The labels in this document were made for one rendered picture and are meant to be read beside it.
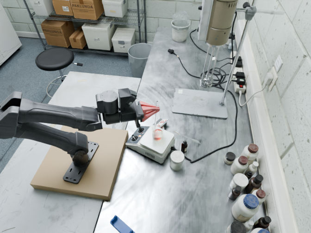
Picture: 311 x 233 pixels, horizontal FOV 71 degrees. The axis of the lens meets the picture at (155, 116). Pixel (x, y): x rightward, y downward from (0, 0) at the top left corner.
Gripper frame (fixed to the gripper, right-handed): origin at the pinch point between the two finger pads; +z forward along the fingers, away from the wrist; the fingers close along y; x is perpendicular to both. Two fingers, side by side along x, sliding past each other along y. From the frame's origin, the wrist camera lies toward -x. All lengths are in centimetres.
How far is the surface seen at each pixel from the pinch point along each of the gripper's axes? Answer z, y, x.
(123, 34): 24, 220, 84
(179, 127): 17.0, 9.2, 26.2
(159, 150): 0.7, -6.7, 18.6
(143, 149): -5.2, -2.6, 21.8
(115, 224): -22.0, -28.2, 28.2
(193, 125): 24.2, 8.8, 25.6
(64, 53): -45, 140, 57
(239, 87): 59, 25, 19
